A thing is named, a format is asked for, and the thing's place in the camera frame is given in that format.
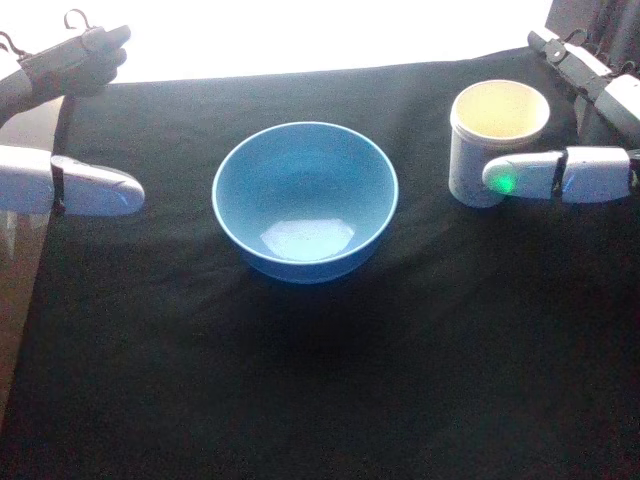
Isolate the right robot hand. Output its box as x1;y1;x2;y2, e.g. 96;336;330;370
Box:
482;28;640;204

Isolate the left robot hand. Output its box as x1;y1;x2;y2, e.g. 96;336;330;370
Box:
0;9;146;217

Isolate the white paper cup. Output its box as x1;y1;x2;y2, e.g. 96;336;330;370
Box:
448;79;551;209

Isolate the blue bowl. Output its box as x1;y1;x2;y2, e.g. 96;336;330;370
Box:
211;121;400;285

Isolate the black table cloth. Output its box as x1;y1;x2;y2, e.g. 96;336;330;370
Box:
0;43;640;480

